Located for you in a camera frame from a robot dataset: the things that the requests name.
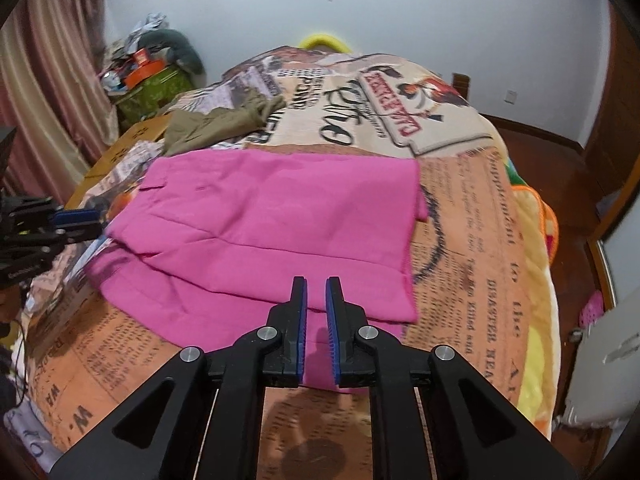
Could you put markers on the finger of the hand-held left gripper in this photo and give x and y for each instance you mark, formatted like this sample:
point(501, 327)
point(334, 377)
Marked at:
point(77, 217)
point(80, 234)

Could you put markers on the grey plush pillow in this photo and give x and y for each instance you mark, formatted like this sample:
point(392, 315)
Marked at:
point(182, 47)

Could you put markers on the cardboard box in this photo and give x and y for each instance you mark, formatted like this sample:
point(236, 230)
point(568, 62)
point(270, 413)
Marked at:
point(132, 137)

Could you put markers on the yellow round cushion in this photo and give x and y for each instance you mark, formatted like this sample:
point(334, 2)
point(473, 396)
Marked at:
point(325, 41)

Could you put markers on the pink slipper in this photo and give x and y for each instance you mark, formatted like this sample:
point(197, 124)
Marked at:
point(593, 307)

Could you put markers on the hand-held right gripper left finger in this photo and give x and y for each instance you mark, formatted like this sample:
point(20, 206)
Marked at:
point(301, 340)

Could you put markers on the white plastic box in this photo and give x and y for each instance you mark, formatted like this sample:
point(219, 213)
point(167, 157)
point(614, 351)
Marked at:
point(607, 360)

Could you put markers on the olive green garment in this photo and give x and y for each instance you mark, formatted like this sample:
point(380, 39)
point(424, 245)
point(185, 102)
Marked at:
point(210, 125)

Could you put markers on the green patterned storage box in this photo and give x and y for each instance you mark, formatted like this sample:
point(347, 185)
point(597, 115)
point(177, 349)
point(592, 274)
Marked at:
point(155, 92)

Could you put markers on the crumpled white cloth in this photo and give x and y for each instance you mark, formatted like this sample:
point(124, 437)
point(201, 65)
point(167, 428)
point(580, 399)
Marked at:
point(147, 27)

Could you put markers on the white wall socket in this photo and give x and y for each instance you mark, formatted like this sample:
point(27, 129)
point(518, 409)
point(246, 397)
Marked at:
point(510, 96)

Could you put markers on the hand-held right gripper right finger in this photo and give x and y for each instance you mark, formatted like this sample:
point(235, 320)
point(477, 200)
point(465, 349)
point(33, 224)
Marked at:
point(331, 340)

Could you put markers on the yellow orange fleece blanket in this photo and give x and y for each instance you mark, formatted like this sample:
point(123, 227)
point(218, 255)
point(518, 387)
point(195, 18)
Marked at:
point(537, 260)

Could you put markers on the orange box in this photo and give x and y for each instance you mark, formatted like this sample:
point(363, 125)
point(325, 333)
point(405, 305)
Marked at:
point(142, 70)

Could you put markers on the pink pants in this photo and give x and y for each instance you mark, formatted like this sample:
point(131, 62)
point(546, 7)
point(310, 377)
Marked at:
point(280, 210)

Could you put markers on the wooden wardrobe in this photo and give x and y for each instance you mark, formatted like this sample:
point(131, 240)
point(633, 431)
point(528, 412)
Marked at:
point(620, 110)

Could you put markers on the striped pink curtain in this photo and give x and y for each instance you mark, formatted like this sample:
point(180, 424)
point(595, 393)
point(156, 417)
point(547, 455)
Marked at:
point(45, 85)

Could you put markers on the newspaper print blanket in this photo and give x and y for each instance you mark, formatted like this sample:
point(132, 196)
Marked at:
point(475, 260)

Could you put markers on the wooden framed mirror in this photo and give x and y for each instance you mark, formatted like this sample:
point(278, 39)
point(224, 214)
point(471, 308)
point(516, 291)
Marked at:
point(612, 260)

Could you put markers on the white printed cloth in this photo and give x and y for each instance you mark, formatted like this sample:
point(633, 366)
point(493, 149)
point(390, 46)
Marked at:
point(25, 435)

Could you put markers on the wooden chair back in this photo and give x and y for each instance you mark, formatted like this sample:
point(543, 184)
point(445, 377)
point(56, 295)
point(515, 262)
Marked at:
point(461, 86)

